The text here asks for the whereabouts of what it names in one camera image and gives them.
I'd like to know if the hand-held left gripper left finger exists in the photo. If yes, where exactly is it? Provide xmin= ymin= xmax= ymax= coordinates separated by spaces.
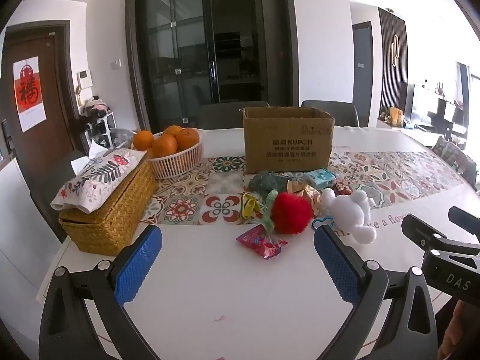
xmin=37 ymin=224 xmax=164 ymax=360

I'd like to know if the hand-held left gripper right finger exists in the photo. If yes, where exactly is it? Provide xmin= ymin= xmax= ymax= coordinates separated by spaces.
xmin=313 ymin=224 xmax=438 ymax=360

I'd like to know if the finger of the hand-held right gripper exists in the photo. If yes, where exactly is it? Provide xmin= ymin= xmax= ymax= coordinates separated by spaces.
xmin=400 ymin=213 xmax=480 ymax=260
xmin=448 ymin=205 xmax=480 ymax=239

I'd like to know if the white plush bear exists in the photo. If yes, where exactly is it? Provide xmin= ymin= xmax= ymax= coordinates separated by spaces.
xmin=320 ymin=187 xmax=377 ymax=247

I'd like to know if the red fluffy plush ball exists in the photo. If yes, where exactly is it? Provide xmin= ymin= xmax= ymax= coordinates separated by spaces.
xmin=271 ymin=191 xmax=314 ymax=235

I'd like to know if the light blue tissue pack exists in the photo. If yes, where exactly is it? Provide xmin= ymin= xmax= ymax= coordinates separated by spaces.
xmin=304 ymin=169 xmax=337 ymax=190

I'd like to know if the green knitted cloth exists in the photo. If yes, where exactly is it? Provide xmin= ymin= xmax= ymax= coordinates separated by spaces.
xmin=248 ymin=171 xmax=289 ymax=196

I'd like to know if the brown cardboard box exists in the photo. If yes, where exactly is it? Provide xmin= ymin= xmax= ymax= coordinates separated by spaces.
xmin=241 ymin=106 xmax=335 ymax=175

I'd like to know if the woven straw tissue box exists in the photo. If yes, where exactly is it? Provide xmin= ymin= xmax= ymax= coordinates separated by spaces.
xmin=59 ymin=154 xmax=157 ymax=257

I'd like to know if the dark grey chair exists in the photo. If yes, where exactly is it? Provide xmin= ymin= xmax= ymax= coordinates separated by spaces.
xmin=301 ymin=100 xmax=360 ymax=127
xmin=431 ymin=136 xmax=478 ymax=193
xmin=195 ymin=101 xmax=271 ymax=130

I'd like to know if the patterned tile tablecloth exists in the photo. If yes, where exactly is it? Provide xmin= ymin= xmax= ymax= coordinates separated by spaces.
xmin=35 ymin=125 xmax=480 ymax=360

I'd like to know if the red snack packet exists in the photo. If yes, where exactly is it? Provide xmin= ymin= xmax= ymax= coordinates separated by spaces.
xmin=236 ymin=224 xmax=289 ymax=260

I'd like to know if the gold pink foil wrapper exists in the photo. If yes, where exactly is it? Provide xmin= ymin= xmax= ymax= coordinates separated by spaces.
xmin=287 ymin=180 xmax=324 ymax=211

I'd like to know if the light green cloth strip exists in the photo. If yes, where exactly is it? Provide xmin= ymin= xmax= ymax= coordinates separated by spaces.
xmin=259 ymin=190 xmax=280 ymax=234

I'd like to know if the floral cloth cover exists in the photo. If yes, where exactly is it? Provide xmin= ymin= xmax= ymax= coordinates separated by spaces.
xmin=50 ymin=148 xmax=149 ymax=211

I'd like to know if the yellow clip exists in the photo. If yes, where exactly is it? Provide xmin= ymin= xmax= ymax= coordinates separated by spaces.
xmin=242 ymin=193 xmax=262 ymax=220

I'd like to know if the white slatted basket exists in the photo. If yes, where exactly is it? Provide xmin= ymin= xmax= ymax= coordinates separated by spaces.
xmin=148 ymin=129 xmax=205 ymax=180

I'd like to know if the white tissue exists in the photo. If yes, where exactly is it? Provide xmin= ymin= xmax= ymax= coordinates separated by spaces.
xmin=70 ymin=140 xmax=110 ymax=170

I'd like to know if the white cube shoe rack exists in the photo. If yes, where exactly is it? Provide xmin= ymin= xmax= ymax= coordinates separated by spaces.
xmin=84 ymin=112 xmax=118 ymax=148

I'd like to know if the pile of clothes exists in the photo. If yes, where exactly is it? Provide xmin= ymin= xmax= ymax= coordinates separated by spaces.
xmin=80 ymin=95 xmax=110 ymax=121

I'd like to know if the dark slatted wardrobe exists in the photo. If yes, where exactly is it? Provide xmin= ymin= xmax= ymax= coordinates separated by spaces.
xmin=377 ymin=7 xmax=410 ymax=121

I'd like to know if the brown entry door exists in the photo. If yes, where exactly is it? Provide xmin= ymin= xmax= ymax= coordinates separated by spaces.
xmin=0 ymin=20 xmax=82 ymax=167

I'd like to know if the red and white door poster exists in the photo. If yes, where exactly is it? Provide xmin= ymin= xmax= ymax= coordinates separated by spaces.
xmin=13 ymin=56 xmax=48 ymax=133

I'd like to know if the dark glass sliding door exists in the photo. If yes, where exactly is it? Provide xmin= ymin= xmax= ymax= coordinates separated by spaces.
xmin=125 ymin=0 xmax=301 ymax=133

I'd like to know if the blue ring clip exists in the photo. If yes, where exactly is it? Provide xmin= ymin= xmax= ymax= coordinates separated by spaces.
xmin=311 ymin=215 xmax=335 ymax=230

